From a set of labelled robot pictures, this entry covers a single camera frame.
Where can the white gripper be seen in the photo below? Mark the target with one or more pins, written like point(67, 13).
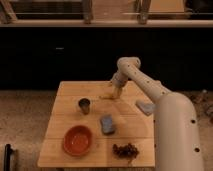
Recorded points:
point(119, 80)

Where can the yellow banana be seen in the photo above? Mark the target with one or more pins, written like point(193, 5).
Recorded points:
point(106, 97)

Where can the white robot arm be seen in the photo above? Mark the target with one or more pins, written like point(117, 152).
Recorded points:
point(176, 133)

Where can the red bowl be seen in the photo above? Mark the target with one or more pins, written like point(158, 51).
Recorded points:
point(77, 140)

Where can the blue sponge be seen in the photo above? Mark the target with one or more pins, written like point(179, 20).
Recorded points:
point(107, 125)

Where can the dark small cup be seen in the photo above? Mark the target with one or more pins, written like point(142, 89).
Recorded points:
point(84, 105)

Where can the grey folded cloth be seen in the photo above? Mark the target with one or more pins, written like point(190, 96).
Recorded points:
point(146, 108)

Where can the wooden table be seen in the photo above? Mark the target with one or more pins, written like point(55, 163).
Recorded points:
point(132, 126)

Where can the bunch of dark grapes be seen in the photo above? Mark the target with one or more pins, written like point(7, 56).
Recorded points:
point(129, 151)

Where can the black object at floor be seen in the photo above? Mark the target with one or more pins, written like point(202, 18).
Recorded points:
point(8, 151)

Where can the wooden shelf rail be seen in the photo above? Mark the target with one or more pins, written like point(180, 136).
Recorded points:
point(107, 13)

